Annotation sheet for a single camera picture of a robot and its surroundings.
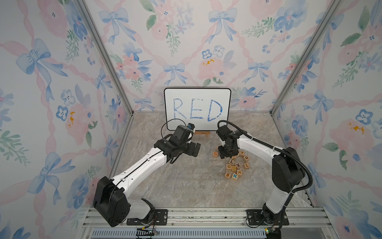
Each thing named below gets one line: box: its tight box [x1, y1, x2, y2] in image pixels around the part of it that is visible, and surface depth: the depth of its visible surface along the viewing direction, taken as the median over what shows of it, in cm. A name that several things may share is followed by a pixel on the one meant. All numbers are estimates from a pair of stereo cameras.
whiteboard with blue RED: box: [163, 87, 232, 131], surface depth 97 cm
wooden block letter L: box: [243, 162, 251, 170], surface depth 92 cm
